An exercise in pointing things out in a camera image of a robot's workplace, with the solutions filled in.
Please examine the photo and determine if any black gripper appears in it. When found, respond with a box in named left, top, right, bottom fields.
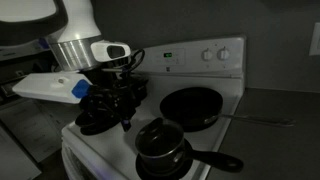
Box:
left=79, top=64, right=138, bottom=132

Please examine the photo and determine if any small glass pot lid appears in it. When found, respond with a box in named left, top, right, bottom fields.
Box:
left=134, top=117, right=185, bottom=158

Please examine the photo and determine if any small black pot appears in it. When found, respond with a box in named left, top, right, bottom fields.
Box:
left=136, top=133, right=245, bottom=175

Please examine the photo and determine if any white electric stove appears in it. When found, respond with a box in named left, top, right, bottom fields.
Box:
left=60, top=34, right=248, bottom=180

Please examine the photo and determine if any white stove knob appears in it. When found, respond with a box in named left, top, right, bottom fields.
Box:
left=217, top=46, right=231, bottom=62
left=200, top=48, right=214, bottom=62

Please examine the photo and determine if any white box with blue end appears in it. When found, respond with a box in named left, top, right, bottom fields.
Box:
left=12, top=72, right=93, bottom=105

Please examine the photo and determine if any light grey cabinet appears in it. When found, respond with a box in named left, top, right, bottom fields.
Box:
left=0, top=96, right=81, bottom=180

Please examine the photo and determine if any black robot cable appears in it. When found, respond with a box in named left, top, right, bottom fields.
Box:
left=124, top=48, right=147, bottom=75

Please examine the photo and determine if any black frying pan metal handle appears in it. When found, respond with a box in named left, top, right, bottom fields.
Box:
left=159, top=87, right=297, bottom=133

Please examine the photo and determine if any white wall outlet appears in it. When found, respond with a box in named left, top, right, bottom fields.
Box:
left=308, top=22, right=320, bottom=57

